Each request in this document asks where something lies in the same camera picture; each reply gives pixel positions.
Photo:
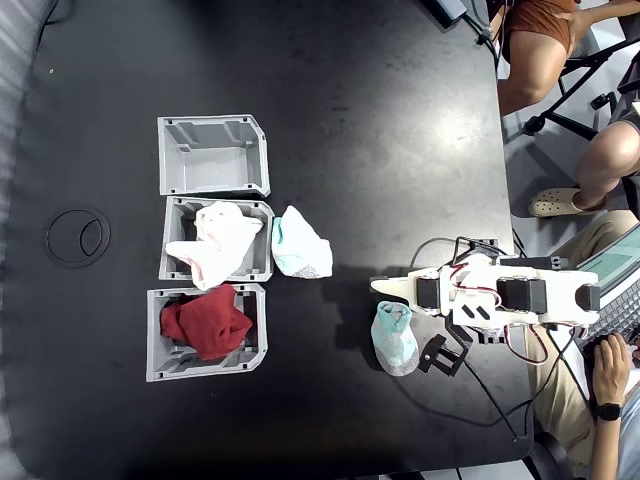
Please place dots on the teal white sock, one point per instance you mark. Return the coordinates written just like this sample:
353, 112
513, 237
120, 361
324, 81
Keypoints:
395, 345
300, 245

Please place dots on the grey plastic container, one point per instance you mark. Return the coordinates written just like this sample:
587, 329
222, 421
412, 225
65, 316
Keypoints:
260, 250
215, 170
154, 330

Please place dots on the white pink sock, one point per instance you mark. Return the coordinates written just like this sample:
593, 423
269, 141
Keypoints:
220, 240

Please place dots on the red sock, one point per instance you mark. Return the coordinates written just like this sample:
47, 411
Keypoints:
205, 325

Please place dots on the person's hand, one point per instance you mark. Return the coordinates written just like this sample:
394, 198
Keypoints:
612, 370

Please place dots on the beige clog shoe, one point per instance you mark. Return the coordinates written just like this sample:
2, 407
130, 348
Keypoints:
552, 202

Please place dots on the person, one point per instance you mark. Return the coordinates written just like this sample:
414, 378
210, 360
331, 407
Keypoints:
560, 400
530, 55

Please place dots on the laptop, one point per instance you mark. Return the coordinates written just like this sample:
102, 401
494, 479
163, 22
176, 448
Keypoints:
617, 300

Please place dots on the black wrist watch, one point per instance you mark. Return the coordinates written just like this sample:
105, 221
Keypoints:
607, 411

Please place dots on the person's bare leg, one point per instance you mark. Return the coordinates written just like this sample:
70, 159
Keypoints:
605, 155

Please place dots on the grey power adapter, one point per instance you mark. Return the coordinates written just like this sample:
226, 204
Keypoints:
450, 10

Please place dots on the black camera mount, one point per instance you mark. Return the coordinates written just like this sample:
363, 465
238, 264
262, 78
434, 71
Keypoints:
450, 362

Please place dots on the black chair frame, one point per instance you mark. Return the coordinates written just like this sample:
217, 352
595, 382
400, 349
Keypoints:
537, 122

